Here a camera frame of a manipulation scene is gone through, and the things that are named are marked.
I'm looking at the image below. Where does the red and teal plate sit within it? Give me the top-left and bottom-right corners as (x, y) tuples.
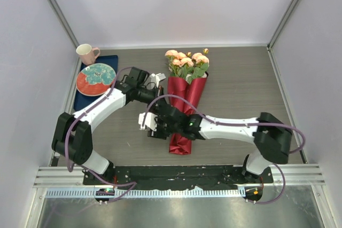
(76, 63), (116, 97)

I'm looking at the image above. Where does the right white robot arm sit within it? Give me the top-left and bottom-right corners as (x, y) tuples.
(138, 101), (292, 183)

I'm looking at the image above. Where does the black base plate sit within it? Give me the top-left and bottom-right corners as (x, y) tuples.
(82, 164), (275, 189)

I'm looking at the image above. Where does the pink fake flower bouquet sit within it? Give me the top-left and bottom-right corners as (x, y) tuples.
(165, 49), (209, 84)

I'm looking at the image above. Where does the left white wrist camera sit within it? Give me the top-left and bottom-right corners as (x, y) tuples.
(146, 73), (166, 89)

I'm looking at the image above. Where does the pink ceramic mug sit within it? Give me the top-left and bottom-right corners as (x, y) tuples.
(76, 44), (100, 66)

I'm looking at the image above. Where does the blue tray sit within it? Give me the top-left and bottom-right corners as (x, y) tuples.
(73, 55), (118, 111)

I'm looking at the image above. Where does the perforated metal rail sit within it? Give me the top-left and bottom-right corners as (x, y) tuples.
(45, 187), (245, 199)

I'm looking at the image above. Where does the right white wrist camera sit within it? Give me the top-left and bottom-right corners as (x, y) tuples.
(138, 112), (157, 131)

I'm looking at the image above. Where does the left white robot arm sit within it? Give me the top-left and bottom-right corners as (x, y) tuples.
(51, 67), (166, 185)

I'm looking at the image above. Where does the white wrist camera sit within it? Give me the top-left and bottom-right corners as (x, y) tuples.
(146, 73), (166, 89)
(138, 112), (157, 131)

